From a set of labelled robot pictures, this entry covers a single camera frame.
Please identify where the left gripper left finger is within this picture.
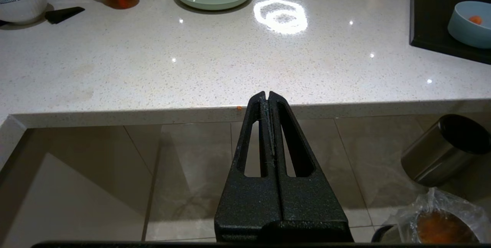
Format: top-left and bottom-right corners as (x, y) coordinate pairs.
(214, 91), (283, 242)

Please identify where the black tray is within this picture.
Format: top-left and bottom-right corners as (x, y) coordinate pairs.
(409, 0), (491, 65)

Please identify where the light blue bowl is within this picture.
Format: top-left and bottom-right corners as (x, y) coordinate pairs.
(447, 1), (491, 49)

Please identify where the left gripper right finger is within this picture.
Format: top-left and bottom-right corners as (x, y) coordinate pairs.
(267, 91), (354, 242)

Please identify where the trash bin with plastic liner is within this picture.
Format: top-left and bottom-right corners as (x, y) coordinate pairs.
(371, 187), (491, 244)

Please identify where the metal trash bin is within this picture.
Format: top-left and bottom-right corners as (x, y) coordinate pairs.
(400, 114), (491, 187)

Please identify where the white striped bowl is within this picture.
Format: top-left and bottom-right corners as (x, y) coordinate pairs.
(0, 0), (48, 25)

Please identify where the black wedge tool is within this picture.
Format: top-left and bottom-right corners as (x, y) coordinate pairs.
(45, 7), (86, 25)

